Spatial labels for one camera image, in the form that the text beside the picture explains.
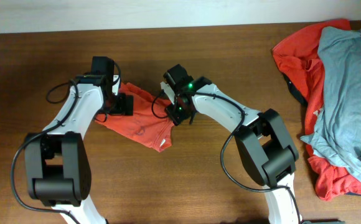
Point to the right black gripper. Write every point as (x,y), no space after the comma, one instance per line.
(175,114)

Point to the grey t-shirt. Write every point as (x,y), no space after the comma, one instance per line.
(337,131)

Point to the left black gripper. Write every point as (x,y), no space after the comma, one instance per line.
(124,106)

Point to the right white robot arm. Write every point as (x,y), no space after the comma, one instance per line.
(267,151)

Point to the orange printed t-shirt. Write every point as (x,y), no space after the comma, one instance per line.
(148,125)

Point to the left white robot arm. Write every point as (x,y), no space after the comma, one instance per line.
(57,168)

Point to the orange shirt in pile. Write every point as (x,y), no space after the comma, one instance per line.
(297,59)

